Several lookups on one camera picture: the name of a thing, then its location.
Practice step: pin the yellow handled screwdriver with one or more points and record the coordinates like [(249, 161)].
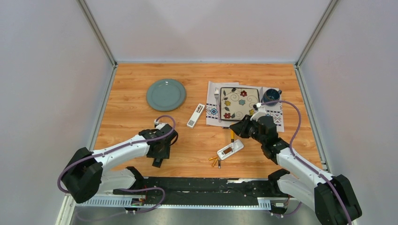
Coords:
[(232, 136)]

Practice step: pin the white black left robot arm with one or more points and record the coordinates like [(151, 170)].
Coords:
[(90, 172)]

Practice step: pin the teal round plate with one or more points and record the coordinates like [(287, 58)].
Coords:
[(166, 95)]

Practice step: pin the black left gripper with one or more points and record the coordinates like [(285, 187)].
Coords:
[(165, 154)]

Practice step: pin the dark blue mug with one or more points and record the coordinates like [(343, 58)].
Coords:
[(271, 97)]

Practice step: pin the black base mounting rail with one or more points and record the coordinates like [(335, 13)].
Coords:
[(208, 192)]

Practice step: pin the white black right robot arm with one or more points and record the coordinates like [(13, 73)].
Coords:
[(331, 197)]

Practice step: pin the white patterned placemat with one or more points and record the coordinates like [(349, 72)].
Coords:
[(211, 109)]

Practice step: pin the long white remote control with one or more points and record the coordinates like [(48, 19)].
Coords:
[(195, 116)]

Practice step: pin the floral square ceramic plate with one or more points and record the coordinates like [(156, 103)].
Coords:
[(236, 102)]

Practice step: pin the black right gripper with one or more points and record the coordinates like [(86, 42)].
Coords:
[(240, 127)]

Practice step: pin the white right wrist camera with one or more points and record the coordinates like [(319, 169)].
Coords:
[(259, 111)]

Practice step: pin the short white remote control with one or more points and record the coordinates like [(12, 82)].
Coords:
[(230, 149)]

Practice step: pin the silver fork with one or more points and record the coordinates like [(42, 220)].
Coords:
[(217, 98)]

